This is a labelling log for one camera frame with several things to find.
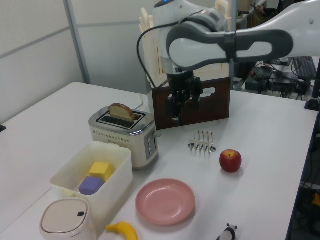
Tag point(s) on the white plastic container box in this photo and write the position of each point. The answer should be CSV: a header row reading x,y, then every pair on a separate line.
x,y
112,190

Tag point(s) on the black stand post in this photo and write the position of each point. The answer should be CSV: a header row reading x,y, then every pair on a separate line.
x,y
313,100

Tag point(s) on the pink plastic plate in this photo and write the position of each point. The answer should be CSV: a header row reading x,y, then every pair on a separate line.
x,y
165,202

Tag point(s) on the red apple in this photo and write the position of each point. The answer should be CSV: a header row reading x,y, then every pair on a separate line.
x,y
230,161

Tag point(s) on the yellow block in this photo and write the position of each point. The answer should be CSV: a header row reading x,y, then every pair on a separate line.
x,y
99,169

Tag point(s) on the brown-crusted bread slice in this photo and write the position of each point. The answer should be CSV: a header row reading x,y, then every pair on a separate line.
x,y
120,111

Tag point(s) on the yellow banana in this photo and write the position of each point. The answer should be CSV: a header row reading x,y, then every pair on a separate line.
x,y
126,231

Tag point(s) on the dark brown wooden crate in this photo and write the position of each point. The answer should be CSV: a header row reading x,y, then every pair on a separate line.
x,y
212,110

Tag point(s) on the cream silver two-slot toaster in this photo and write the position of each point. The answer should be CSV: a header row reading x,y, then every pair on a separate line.
x,y
120,140

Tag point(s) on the black computer keyboard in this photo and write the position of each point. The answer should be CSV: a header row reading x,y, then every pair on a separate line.
x,y
303,67

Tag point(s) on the panda-topped white pen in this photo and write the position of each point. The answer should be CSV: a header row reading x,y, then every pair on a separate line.
x,y
228,233

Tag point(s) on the grey partition frame post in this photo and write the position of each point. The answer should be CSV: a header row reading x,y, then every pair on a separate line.
x,y
77,45

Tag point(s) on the purple block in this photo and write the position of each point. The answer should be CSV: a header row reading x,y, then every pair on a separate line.
x,y
90,185

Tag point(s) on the small beige lidded bin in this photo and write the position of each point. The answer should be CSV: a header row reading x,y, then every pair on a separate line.
x,y
66,220

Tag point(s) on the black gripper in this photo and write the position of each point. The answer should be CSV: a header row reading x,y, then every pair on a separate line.
x,y
183,85

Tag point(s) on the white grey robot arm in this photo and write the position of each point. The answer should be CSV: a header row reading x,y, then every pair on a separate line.
x,y
195,50

